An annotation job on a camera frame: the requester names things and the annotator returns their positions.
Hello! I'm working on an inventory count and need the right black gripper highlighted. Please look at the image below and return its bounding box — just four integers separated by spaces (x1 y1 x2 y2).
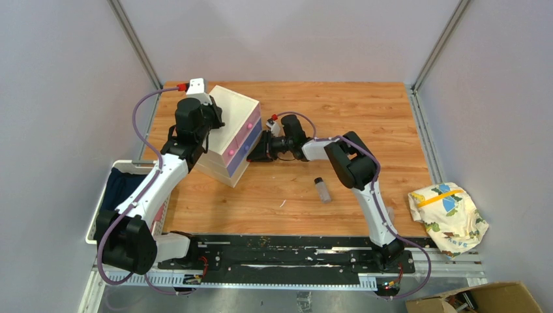
247 130 294 163

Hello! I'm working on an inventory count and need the purple drawer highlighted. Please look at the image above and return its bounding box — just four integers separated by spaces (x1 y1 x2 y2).
227 119 262 177

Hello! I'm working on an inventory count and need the pink drawer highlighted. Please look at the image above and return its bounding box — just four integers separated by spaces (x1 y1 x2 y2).
222 136 240 167
235 104 261 144

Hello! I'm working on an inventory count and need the white mini drawer cabinet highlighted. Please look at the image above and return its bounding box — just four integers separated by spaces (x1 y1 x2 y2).
194 85 260 188

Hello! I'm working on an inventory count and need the small clear bottle black cap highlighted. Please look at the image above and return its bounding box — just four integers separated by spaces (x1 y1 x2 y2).
314 177 332 203

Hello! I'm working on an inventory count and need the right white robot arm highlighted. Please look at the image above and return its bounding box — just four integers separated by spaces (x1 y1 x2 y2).
247 112 404 273

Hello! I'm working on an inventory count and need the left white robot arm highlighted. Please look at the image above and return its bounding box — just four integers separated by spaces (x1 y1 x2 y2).
95 95 224 275

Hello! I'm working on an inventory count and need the white perforated basket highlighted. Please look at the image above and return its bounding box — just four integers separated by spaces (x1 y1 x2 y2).
85 160 173 248

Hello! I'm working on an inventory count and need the dark blue cloth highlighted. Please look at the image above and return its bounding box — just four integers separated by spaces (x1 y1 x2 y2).
93 167 142 242

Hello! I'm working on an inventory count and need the printed cream cloth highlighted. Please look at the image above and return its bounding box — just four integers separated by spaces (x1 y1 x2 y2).
408 183 489 260

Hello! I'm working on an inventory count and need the cardboard box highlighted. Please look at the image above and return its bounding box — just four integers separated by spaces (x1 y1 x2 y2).
406 282 543 312

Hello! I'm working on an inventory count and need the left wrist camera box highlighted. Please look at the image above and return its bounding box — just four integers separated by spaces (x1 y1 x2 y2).
186 78 213 106

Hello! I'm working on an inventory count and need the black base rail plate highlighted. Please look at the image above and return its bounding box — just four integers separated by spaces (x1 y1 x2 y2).
158 234 415 294

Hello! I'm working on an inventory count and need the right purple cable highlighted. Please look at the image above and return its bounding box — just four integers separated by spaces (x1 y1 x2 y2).
270 112 433 301

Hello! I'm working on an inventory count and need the purple cable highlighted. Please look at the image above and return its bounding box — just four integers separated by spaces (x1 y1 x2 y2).
270 112 433 301
97 83 198 297

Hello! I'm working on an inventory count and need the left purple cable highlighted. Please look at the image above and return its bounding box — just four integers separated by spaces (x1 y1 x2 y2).
97 83 198 297

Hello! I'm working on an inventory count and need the white slotted cable duct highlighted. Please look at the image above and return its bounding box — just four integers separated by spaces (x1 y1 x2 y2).
106 270 379 290

